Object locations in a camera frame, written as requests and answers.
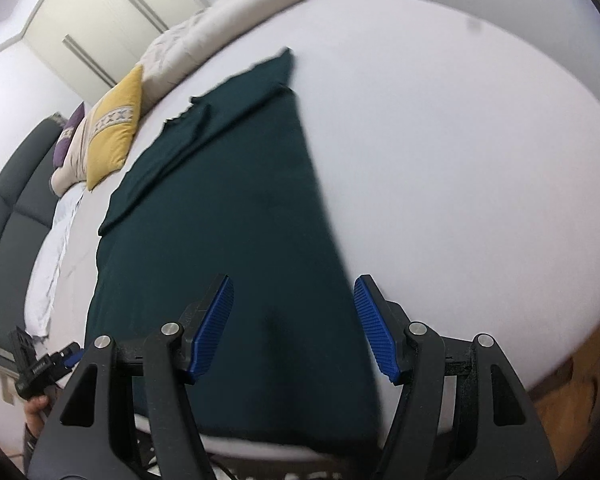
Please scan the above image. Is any person's left hand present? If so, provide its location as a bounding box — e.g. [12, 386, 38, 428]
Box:
[23, 394, 52, 435]

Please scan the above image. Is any purple pillow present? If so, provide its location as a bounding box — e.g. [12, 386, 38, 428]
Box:
[53, 101, 86, 171]

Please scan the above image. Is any beige duvet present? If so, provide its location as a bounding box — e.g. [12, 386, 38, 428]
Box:
[50, 0, 378, 196]

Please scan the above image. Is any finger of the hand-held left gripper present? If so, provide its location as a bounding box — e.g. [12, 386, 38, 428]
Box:
[54, 342, 84, 369]

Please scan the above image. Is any yellow patterned pillow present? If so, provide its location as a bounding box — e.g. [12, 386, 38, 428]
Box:
[86, 64, 146, 191]

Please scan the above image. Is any grey padded headboard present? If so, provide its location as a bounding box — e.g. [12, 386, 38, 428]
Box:
[0, 117, 66, 356]

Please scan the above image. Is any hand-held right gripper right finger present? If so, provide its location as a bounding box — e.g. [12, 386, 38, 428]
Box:
[353, 275, 561, 480]

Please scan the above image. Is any cream wardrobe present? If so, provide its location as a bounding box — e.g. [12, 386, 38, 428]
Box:
[22, 0, 231, 103]

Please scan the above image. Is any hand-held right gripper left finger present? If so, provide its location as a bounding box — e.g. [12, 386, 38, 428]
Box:
[27, 274, 235, 480]

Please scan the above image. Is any white towel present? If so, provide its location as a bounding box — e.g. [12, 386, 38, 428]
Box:
[24, 182, 88, 341]

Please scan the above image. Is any dark green sweater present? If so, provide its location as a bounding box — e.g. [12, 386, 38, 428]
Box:
[85, 46, 387, 457]

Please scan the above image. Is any bed with white sheet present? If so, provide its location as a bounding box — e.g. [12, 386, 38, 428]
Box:
[22, 0, 600, 466]

